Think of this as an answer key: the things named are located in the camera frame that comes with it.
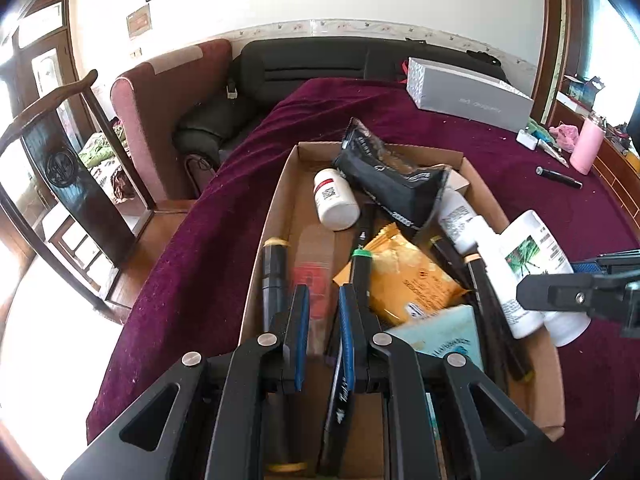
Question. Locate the small white bottle red label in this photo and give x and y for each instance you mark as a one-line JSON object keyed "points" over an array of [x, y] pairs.
{"points": [[335, 200]]}

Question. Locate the black bag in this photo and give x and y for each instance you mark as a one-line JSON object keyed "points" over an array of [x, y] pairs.
{"points": [[215, 120]]}

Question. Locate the white squeeze tube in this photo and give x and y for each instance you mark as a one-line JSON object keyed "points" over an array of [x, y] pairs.
{"points": [[552, 154]]}

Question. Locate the thick yellow cap marker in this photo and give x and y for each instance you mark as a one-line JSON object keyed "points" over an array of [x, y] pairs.
{"points": [[275, 280]]}

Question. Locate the green cap marker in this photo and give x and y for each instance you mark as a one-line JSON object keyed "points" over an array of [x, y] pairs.
{"points": [[361, 270]]}

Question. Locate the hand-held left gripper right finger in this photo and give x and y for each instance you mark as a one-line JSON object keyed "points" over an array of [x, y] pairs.
{"points": [[346, 335]]}

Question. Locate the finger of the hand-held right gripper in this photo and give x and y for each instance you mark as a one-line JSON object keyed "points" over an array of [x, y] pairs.
{"points": [[615, 262], [550, 292]]}

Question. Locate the large white bottle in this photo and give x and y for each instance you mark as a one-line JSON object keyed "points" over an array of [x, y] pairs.
{"points": [[457, 220]]}

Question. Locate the pink cloth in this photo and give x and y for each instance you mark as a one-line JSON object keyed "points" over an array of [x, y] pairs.
{"points": [[564, 136]]}

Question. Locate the teal tissue pack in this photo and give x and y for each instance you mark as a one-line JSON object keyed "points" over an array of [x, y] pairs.
{"points": [[445, 332]]}

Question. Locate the orange cap marker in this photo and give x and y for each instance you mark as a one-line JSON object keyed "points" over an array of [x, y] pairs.
{"points": [[447, 260]]}

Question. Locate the maroon tablecloth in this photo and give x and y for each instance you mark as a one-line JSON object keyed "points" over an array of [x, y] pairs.
{"points": [[200, 240]]}

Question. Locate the black sofa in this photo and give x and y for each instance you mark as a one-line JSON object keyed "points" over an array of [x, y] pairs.
{"points": [[325, 65]]}

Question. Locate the wooden door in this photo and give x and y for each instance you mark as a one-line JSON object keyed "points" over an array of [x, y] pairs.
{"points": [[50, 60]]}

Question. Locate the black snack packet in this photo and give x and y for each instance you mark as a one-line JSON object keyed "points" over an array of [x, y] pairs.
{"points": [[390, 175]]}

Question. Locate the green cloth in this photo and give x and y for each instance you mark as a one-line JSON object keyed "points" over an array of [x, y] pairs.
{"points": [[540, 130]]}

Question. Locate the gray cap marker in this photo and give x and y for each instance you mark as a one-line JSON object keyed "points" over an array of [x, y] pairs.
{"points": [[560, 178]]}

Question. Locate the black marker pen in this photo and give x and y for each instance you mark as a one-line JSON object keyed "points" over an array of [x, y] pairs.
{"points": [[366, 225]]}

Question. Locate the white plug charger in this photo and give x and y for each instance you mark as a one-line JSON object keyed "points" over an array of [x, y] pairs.
{"points": [[527, 140]]}

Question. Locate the yellow snack packet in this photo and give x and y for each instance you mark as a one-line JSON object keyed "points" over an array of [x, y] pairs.
{"points": [[405, 280]]}

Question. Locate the maroon armchair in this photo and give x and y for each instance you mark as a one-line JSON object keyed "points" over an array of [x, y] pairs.
{"points": [[150, 100]]}

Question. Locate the dark wooden chair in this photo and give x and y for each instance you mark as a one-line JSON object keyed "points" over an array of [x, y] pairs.
{"points": [[75, 175]]}

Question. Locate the gray box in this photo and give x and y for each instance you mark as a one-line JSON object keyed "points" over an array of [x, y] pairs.
{"points": [[465, 95]]}

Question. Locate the ochre cap marker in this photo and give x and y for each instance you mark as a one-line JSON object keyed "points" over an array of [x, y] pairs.
{"points": [[492, 310]]}

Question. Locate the wall sign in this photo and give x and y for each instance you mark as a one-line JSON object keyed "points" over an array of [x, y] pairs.
{"points": [[139, 22]]}

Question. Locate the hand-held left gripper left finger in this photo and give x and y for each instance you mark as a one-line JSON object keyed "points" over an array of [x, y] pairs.
{"points": [[301, 335]]}

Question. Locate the white cube charger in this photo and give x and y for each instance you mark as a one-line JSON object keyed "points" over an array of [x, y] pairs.
{"points": [[457, 182]]}

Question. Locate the pink thermos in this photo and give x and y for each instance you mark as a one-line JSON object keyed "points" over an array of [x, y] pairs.
{"points": [[587, 145]]}

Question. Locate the colourful cardboard box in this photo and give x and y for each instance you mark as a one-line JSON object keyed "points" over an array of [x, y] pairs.
{"points": [[582, 94]]}

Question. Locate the white bottle green label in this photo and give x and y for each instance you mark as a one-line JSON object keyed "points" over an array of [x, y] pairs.
{"points": [[540, 240]]}

